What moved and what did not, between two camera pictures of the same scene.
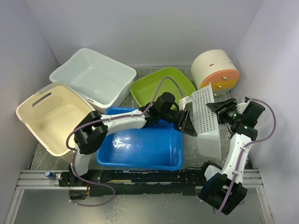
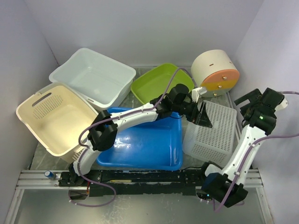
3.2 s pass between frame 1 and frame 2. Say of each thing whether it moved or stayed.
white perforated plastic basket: moved
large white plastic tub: stayed
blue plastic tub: stayed
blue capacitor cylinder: stayed
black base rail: stayed
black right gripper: moved
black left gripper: moved
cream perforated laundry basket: stayed
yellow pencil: stayed
